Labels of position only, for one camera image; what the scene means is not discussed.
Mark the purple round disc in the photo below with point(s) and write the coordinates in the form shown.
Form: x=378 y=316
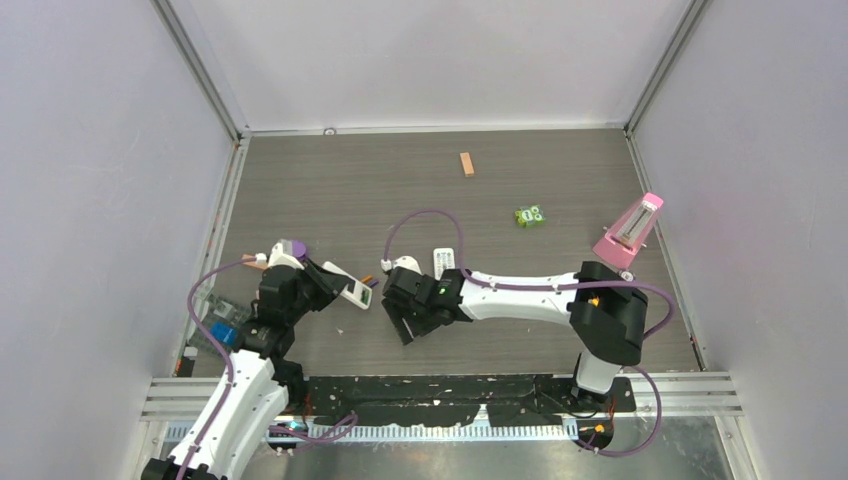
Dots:
x=295 y=248

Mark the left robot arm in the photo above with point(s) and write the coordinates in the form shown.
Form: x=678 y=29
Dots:
x=258 y=383

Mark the pink metronome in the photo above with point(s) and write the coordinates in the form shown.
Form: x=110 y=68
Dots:
x=623 y=240

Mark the large white remote control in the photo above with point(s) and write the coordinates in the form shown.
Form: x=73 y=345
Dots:
x=354 y=290

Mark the small white remote control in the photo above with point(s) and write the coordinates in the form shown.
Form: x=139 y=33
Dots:
x=443 y=259

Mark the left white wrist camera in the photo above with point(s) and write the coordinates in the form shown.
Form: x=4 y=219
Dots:
x=278 y=257

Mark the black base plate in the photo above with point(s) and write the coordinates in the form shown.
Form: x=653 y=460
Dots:
x=456 y=400

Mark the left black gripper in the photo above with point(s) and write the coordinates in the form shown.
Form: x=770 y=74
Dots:
x=327 y=284

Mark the small wooden block left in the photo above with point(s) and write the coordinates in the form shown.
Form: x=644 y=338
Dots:
x=258 y=261

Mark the blue lego brick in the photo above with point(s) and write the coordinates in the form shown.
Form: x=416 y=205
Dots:
x=226 y=335

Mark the grey lego baseplate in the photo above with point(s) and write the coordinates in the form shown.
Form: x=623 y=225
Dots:
x=214 y=308

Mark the green monster cube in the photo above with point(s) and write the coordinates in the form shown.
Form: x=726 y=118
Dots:
x=529 y=216

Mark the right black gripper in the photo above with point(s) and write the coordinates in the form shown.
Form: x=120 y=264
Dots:
x=397 y=312

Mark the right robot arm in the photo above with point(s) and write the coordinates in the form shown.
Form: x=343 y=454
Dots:
x=606 y=313

